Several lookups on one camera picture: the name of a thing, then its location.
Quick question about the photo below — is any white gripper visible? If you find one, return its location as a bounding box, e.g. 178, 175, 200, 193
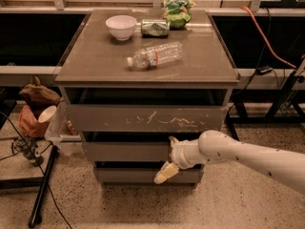
153, 136, 207, 184

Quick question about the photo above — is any grey drawer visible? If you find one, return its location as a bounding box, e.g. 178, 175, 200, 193
93, 168, 203, 184
68, 104, 228, 133
82, 142, 172, 162

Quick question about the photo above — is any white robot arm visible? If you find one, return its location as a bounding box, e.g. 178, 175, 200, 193
153, 130, 305, 194

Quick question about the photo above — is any grey bottom drawer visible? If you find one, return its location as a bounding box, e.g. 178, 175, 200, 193
93, 168, 203, 184

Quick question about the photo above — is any grey drawer cabinet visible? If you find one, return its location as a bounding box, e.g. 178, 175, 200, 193
56, 10, 239, 184

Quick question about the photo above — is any grey top drawer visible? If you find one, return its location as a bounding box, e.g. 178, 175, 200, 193
68, 104, 228, 133

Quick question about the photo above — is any clear plastic water bottle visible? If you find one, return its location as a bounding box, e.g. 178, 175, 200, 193
127, 42, 183, 70

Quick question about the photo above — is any clear plastic bin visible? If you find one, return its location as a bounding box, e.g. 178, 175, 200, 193
45, 102, 83, 156

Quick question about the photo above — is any black stand leg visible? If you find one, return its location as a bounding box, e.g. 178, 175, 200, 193
28, 146, 58, 229

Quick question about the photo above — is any black power adapter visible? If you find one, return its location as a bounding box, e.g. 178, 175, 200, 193
255, 66, 273, 75

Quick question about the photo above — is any green soda can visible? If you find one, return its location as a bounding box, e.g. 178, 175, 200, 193
141, 19, 170, 37

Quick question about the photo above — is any white cup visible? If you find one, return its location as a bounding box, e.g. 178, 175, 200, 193
38, 105, 57, 123

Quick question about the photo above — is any white bowl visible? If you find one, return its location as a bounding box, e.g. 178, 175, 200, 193
106, 15, 137, 41

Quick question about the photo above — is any green chip bag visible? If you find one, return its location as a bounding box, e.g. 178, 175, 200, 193
163, 0, 196, 30

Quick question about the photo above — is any small grey device on floor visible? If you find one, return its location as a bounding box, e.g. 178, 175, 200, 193
13, 136, 44, 167

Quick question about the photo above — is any orange cloth bag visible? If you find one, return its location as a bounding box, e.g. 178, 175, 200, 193
18, 105, 49, 138

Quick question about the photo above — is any brown cloth bag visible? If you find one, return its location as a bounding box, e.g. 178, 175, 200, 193
19, 75, 61, 108

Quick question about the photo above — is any black table frame right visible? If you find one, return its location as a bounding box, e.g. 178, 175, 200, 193
225, 59, 305, 140

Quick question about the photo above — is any orange cable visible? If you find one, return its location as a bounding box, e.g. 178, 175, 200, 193
240, 5, 297, 70

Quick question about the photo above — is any black floor cable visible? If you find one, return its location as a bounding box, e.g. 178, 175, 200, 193
0, 111, 74, 229

